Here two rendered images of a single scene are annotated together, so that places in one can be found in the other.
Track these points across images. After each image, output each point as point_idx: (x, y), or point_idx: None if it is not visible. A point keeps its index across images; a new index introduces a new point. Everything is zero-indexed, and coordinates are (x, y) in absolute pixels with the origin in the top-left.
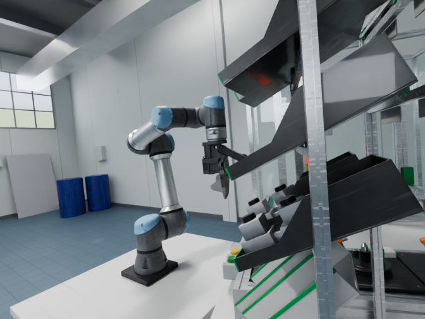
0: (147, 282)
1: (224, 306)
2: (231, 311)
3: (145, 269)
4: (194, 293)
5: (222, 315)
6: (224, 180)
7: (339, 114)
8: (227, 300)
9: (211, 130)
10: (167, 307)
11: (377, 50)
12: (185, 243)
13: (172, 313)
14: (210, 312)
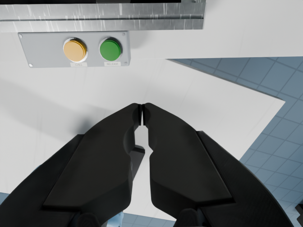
0: (144, 152)
1: (168, 46)
2: (177, 34)
3: (131, 166)
4: (147, 93)
5: (185, 43)
6: (232, 161)
7: None
8: (154, 43)
9: None
10: (177, 111)
11: None
12: (17, 155)
13: (186, 102)
14: (175, 61)
